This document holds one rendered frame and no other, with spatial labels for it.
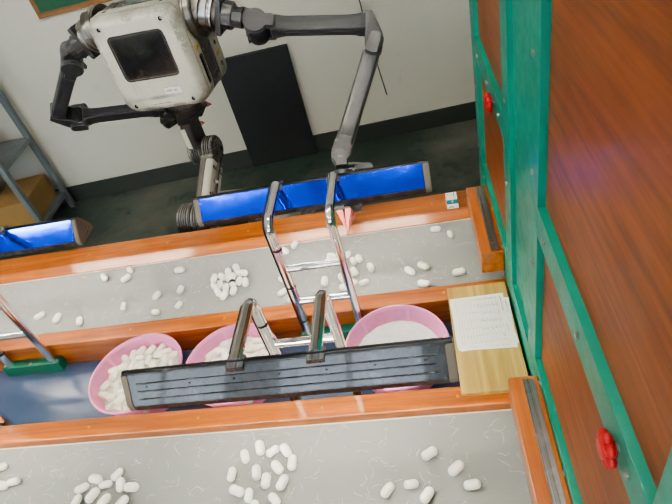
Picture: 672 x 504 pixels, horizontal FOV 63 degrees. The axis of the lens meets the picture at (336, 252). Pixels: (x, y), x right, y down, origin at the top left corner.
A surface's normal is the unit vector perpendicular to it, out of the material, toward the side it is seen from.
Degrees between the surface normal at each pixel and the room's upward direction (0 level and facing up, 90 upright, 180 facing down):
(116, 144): 90
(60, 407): 0
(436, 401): 0
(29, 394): 0
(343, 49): 90
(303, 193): 58
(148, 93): 90
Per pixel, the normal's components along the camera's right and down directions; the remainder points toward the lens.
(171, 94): -0.15, 0.68
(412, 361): -0.16, 0.17
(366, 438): -0.22, -0.73
